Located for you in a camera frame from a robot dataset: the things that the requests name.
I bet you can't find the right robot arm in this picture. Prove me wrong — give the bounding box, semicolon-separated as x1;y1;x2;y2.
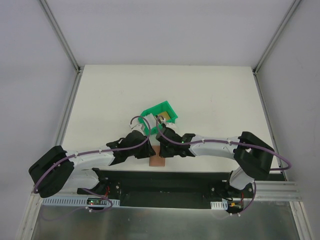
155;127;274;198

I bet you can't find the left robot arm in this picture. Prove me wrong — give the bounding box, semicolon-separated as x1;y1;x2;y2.
28;130;156;198

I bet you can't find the purple cable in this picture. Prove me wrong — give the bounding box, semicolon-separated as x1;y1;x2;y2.
33;116;152;195
155;117;293;193

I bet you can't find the green plastic bin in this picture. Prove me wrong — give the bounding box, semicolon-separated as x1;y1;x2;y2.
138;101;178;135

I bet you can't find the aluminium front rail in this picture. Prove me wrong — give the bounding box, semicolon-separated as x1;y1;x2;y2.
31;181;302;203

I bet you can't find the left white cable duct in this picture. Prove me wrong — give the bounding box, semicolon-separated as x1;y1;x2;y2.
42;196;120;208

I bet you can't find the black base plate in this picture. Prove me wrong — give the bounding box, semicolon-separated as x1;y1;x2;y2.
89;168;254;209

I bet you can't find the right white cable duct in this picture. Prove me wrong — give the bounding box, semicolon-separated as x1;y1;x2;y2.
210;199;228;211

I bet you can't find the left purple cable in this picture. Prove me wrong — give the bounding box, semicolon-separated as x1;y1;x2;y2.
33;116;152;195

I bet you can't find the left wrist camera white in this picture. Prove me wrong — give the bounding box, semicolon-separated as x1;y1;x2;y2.
129;123;145;135

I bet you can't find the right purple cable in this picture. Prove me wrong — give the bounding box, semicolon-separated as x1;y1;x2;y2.
155;117;293;193

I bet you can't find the right aluminium frame post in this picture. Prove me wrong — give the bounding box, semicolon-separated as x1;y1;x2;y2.
252;0;303;76

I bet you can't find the white cable duct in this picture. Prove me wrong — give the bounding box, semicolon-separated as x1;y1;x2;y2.
42;196;120;208
210;199;228;211

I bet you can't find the tan leather card holder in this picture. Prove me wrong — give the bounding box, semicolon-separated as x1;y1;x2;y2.
149;145;166;167

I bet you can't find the aluminium frame post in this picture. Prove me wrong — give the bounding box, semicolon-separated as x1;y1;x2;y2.
252;0;303;76
37;0;82;73

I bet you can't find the left aluminium frame post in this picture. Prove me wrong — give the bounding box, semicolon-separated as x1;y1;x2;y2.
37;0;82;73

